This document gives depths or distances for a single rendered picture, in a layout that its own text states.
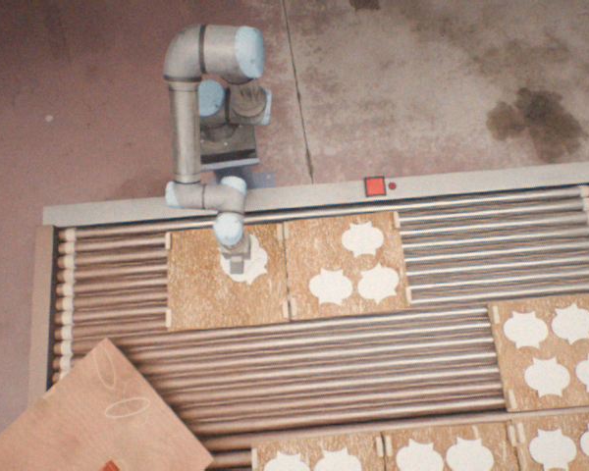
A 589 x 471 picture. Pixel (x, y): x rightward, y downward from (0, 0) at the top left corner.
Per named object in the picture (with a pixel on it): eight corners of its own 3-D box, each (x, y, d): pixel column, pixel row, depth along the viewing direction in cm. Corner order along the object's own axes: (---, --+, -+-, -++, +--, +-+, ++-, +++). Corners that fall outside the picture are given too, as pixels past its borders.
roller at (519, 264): (62, 298, 171) (55, 296, 167) (603, 251, 176) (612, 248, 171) (61, 312, 170) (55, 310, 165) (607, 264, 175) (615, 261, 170)
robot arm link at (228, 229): (242, 211, 130) (240, 241, 128) (246, 223, 141) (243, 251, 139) (213, 209, 130) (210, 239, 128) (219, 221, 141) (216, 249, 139)
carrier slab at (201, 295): (168, 233, 173) (167, 232, 171) (282, 224, 174) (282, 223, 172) (169, 332, 164) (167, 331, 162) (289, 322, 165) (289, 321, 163)
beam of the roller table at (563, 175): (50, 211, 182) (42, 205, 176) (594, 166, 187) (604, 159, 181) (49, 233, 180) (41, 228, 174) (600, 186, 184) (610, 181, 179)
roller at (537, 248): (63, 285, 173) (56, 282, 168) (600, 237, 177) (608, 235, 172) (62, 297, 171) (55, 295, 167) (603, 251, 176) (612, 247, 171)
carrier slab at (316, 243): (283, 223, 174) (283, 221, 172) (395, 212, 175) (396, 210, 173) (292, 320, 165) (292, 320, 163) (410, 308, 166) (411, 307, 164)
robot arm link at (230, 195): (206, 173, 135) (202, 210, 132) (246, 176, 135) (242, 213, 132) (210, 183, 142) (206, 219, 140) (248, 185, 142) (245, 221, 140)
